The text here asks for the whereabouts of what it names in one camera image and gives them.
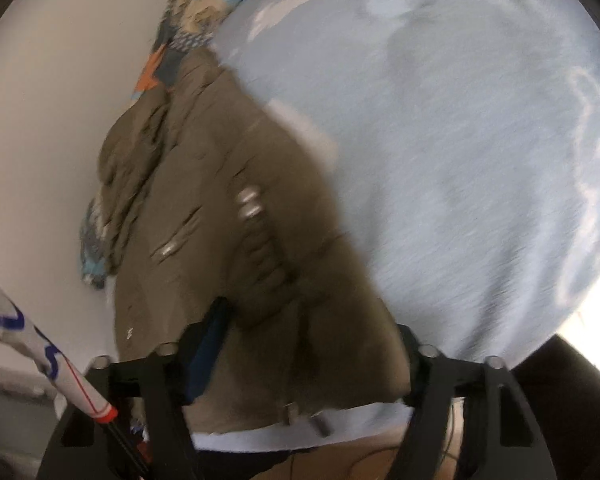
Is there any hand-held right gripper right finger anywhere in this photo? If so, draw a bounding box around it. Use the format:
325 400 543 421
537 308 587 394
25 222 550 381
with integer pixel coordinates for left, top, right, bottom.
385 324 557 480

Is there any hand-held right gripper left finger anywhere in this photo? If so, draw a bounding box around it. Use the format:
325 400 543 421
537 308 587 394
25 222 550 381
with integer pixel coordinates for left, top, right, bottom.
37 297 237 480

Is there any olive puffer jacket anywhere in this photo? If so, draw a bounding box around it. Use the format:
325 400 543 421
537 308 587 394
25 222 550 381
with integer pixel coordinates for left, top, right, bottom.
97 50 416 436

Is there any dark cloth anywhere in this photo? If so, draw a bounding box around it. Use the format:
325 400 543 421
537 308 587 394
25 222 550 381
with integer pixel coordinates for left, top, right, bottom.
510 335 600 480

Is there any white printed rod orange tip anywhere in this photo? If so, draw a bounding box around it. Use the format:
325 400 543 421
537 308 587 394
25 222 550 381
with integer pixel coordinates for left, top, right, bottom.
0 264 151 480

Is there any patterned patchwork quilt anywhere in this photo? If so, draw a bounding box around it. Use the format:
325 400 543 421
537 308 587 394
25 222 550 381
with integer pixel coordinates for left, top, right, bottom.
79 0 301 291

